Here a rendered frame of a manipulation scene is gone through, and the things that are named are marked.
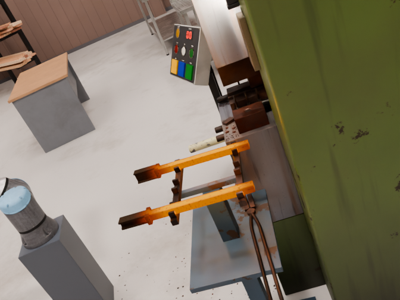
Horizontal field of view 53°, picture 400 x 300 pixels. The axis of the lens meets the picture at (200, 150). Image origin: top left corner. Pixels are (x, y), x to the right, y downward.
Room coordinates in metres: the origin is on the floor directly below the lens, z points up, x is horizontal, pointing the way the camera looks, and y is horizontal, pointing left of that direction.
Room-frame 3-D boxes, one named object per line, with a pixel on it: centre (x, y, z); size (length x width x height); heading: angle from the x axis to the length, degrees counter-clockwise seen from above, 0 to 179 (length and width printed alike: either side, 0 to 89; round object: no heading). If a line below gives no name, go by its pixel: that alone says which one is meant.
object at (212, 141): (1.92, -0.17, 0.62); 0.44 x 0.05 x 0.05; 81
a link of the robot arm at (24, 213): (1.78, 0.92, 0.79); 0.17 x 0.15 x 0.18; 21
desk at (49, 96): (5.16, 1.43, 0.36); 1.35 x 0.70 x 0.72; 6
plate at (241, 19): (1.23, -0.27, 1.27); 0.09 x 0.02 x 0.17; 171
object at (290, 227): (1.47, -0.41, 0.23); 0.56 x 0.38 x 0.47; 81
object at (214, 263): (1.10, 0.02, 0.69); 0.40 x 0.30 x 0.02; 168
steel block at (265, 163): (1.47, -0.41, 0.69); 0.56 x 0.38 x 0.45; 81
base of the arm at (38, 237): (1.77, 0.92, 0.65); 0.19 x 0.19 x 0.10
